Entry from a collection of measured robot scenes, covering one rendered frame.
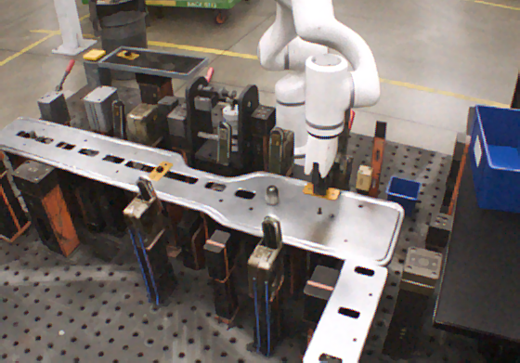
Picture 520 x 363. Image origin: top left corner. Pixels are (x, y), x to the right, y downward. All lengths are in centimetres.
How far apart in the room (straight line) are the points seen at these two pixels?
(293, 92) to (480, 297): 94
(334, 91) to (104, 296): 91
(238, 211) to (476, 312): 61
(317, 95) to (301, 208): 35
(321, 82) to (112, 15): 319
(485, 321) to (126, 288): 100
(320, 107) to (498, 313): 56
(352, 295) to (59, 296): 91
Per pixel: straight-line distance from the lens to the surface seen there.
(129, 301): 147
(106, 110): 160
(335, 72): 95
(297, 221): 119
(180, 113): 148
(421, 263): 105
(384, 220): 121
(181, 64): 160
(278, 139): 131
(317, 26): 104
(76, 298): 152
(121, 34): 411
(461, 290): 106
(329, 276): 110
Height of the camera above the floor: 182
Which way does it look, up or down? 37 degrees down
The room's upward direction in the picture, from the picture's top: 3 degrees counter-clockwise
